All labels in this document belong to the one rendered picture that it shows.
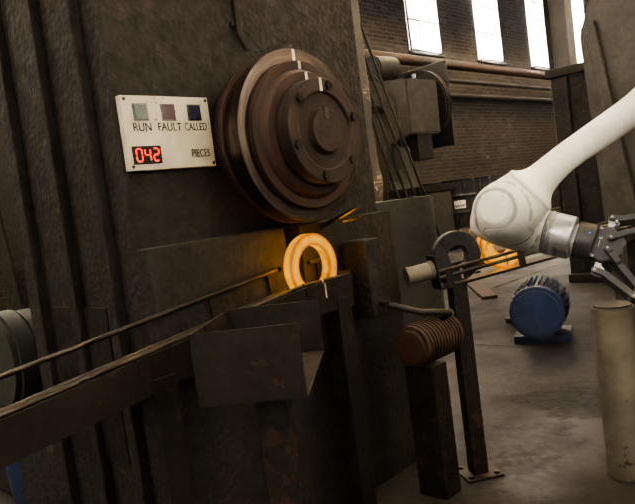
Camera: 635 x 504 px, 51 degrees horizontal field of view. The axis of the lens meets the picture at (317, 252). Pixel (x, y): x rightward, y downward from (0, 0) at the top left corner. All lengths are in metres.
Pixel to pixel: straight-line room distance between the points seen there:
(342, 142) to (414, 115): 7.92
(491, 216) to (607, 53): 3.20
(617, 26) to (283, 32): 2.61
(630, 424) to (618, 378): 0.14
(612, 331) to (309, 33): 1.27
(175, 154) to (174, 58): 0.25
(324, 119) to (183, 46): 0.41
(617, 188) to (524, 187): 3.08
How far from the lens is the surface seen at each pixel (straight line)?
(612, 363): 2.14
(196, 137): 1.79
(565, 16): 10.66
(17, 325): 2.70
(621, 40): 4.33
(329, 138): 1.80
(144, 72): 1.77
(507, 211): 1.23
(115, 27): 1.76
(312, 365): 1.38
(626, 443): 2.21
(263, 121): 1.73
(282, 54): 1.87
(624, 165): 4.27
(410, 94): 9.76
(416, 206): 4.57
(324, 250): 1.91
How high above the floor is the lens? 0.93
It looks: 4 degrees down
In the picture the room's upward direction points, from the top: 8 degrees counter-clockwise
